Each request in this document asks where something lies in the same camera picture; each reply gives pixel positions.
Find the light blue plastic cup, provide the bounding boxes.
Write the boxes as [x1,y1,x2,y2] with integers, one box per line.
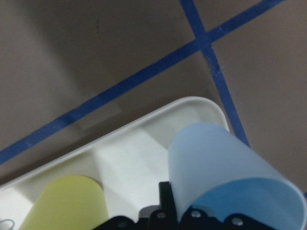
[168,123,307,230]

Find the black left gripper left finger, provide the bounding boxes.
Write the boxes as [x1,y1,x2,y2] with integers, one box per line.
[96,182,177,230]

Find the cream plastic tray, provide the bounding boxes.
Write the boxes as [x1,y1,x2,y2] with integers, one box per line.
[0,96,228,230]

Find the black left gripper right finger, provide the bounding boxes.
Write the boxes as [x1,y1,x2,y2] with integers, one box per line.
[182,207,271,230]

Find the yellow plastic cup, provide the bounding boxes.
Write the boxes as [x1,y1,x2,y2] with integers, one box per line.
[20,175,109,230]

